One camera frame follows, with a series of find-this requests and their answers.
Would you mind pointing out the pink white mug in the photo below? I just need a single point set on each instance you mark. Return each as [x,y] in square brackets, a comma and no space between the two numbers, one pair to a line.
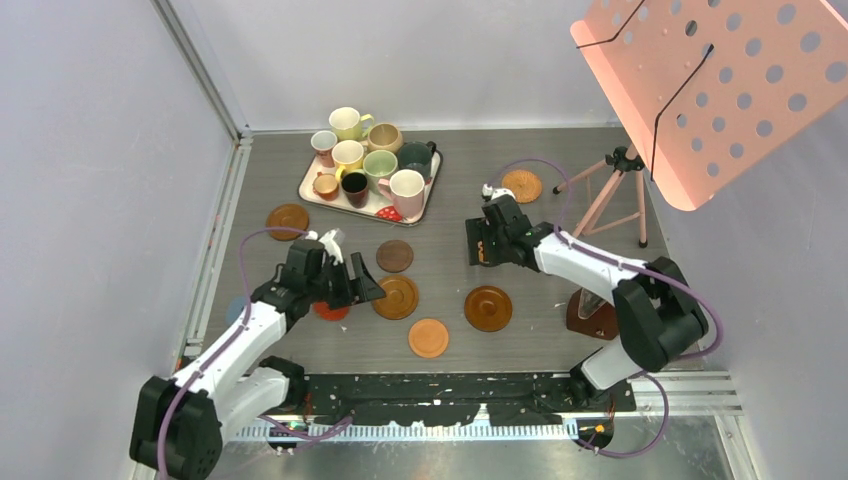
[406,190]

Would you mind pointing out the pink perforated music stand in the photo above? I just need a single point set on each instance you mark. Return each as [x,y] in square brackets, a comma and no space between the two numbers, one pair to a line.
[707,89]

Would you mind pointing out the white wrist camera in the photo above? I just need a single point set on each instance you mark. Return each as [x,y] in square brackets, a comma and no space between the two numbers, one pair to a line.
[490,192]
[332,241]

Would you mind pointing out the brown ridged wooden coaster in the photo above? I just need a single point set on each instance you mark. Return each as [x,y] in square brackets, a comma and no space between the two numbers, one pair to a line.
[401,297]

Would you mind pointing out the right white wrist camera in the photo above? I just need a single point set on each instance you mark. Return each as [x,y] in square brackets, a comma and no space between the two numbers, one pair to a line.
[490,192]

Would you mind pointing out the yellow mug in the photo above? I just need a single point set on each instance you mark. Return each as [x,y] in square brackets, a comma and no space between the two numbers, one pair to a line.
[348,156]
[347,123]

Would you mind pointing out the yellow mug back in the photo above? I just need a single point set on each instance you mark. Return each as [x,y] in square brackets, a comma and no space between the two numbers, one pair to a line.
[347,123]

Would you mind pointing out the beige brown cup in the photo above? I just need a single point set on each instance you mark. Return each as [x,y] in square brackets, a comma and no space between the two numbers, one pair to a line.
[384,136]

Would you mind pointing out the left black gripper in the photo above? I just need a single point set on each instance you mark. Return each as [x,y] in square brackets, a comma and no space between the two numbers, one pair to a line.
[362,289]

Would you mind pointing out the small orange cup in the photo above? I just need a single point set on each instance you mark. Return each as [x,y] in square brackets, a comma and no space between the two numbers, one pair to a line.
[326,187]

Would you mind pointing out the brown leather holder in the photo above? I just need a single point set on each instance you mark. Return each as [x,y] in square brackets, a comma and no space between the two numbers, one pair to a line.
[590,315]

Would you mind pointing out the dark maroon cup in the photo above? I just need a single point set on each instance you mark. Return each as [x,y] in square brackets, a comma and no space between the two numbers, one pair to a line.
[355,187]

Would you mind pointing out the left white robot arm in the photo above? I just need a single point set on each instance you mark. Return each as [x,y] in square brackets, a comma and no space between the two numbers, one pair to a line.
[182,422]

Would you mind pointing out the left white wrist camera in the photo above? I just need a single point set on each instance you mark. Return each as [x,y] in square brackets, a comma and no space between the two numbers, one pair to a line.
[332,241]

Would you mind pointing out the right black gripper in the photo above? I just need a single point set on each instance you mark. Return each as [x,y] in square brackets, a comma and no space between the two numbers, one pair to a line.
[480,229]

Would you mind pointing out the pink tripod legs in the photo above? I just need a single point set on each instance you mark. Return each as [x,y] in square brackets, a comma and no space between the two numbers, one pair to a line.
[624,162]

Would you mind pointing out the blue round coaster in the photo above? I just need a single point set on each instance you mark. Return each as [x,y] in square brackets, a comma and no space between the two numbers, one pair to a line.
[234,311]

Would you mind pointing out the small pink white cup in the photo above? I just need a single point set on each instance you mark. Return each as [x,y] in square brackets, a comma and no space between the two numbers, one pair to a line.
[323,143]

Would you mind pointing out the cream serving tray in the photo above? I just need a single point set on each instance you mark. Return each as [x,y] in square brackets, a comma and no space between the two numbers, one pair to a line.
[377,207]

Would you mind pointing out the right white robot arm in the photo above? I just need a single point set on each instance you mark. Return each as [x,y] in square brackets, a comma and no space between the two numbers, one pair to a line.
[657,314]

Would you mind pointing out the red apple smiley coaster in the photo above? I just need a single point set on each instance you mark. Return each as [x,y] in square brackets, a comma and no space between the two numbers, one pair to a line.
[324,311]

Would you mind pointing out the dark walnut round coaster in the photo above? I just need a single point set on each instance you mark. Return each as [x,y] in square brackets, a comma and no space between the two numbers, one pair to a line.
[394,256]

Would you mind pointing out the light orange round coaster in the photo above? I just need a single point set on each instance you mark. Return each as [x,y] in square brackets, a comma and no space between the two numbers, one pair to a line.
[428,338]

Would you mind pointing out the light green cup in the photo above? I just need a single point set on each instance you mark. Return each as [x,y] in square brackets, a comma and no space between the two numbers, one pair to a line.
[378,165]

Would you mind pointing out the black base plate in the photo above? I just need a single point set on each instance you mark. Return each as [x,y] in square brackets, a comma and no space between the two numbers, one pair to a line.
[510,399]

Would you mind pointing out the woven rattan coaster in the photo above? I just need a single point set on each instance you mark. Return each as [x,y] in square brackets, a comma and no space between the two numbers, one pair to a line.
[525,185]

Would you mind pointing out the dark green mug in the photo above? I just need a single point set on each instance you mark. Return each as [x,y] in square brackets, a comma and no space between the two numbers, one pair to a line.
[417,156]

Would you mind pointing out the dark brown ridged coaster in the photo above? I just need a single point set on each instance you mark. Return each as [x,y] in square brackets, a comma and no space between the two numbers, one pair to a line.
[488,308]

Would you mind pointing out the yellow mug middle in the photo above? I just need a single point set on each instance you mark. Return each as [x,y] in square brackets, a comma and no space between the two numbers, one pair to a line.
[348,156]

